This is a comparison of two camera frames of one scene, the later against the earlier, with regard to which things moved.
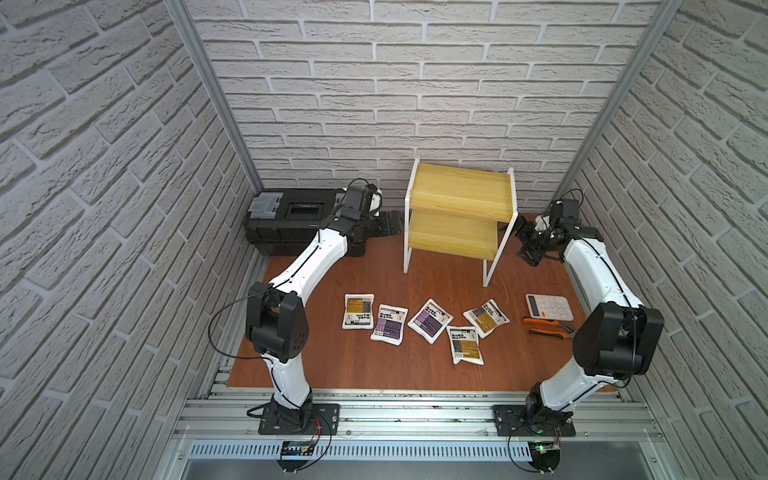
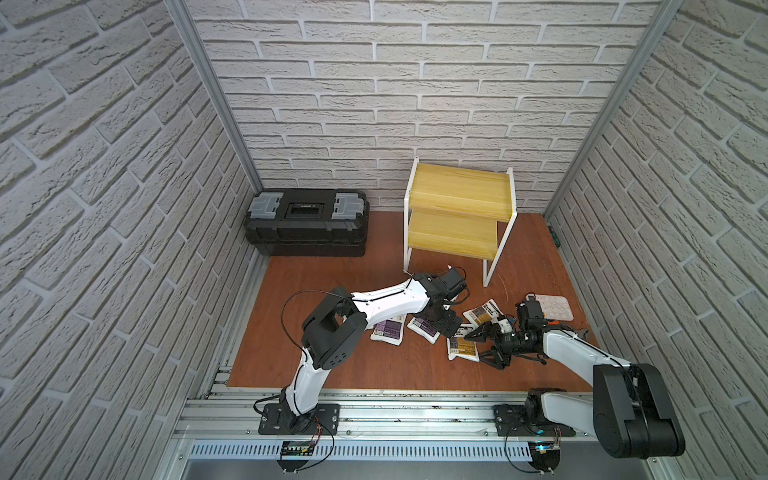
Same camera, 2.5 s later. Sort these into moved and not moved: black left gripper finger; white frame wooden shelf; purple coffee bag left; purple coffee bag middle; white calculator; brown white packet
Moved: black left gripper finger
Not moved: white frame wooden shelf; white calculator; purple coffee bag left; purple coffee bag middle; brown white packet
